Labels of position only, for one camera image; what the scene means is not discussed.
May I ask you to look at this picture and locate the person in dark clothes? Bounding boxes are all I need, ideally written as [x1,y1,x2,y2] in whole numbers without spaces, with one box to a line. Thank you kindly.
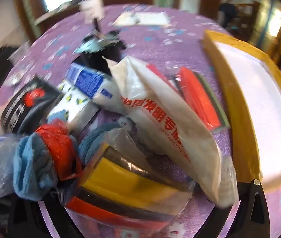
[219,0,238,29]

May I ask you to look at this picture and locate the purple floral tablecloth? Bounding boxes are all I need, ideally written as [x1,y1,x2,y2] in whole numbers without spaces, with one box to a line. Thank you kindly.
[0,4,281,237]

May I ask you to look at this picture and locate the yellow taped foam box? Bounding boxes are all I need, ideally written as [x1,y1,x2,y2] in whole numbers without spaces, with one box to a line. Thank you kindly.
[202,30,281,191]

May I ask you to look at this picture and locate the blue knit cloth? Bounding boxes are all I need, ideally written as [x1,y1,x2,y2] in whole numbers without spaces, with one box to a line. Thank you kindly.
[13,133,58,201]

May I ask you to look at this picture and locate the white plastic jar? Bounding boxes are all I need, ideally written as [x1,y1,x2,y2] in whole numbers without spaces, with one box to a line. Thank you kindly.
[79,0,104,24]

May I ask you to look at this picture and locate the black electric motor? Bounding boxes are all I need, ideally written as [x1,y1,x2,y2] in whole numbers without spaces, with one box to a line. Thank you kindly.
[74,18,126,76]

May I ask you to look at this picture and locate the white bag red text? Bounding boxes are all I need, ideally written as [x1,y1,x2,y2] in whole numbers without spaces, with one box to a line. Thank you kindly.
[106,56,238,208]

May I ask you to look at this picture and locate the yellow red sponge pack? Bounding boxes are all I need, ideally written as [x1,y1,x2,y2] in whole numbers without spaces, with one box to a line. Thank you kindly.
[59,143,194,235]

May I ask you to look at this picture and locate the white notepad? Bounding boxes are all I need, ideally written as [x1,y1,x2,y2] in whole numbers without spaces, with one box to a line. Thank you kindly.
[113,12,170,27]

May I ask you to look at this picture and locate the blue white tissue pack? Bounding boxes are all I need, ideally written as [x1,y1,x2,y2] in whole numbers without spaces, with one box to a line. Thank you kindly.
[65,62,125,114]

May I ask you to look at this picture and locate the black red-logo packet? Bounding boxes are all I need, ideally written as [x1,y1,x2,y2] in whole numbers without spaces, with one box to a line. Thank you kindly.
[0,76,61,134]

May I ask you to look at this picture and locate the red green sponge pack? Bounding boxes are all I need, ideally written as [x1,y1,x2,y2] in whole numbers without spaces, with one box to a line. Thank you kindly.
[174,67,230,133]

